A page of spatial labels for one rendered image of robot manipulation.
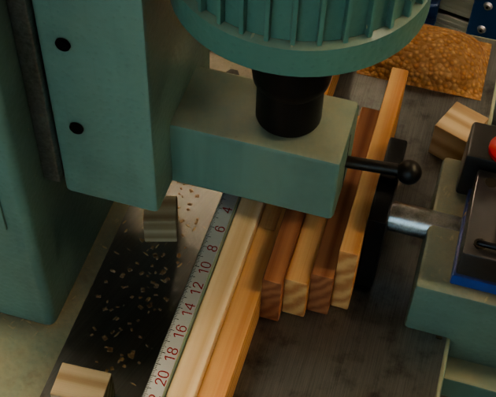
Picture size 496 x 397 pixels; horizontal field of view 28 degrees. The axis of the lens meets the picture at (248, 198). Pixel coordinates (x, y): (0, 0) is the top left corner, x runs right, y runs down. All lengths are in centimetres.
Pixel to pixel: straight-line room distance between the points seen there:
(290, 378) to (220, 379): 7
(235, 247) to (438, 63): 32
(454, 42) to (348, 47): 42
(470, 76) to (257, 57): 43
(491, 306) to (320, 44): 28
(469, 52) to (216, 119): 34
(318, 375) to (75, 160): 25
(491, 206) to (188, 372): 26
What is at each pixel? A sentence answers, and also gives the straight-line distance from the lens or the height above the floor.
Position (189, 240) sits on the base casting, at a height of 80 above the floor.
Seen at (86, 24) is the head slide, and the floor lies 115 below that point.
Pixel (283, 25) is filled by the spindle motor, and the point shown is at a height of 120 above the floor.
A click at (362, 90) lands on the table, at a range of 99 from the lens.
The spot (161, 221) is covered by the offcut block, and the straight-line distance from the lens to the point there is 96.
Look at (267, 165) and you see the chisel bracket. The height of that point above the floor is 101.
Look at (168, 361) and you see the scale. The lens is 73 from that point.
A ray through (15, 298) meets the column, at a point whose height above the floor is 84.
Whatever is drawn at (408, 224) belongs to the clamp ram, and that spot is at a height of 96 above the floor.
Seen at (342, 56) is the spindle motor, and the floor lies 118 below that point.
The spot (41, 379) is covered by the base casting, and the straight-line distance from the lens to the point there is 91.
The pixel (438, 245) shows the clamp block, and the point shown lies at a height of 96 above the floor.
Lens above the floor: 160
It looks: 52 degrees down
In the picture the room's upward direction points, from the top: 2 degrees clockwise
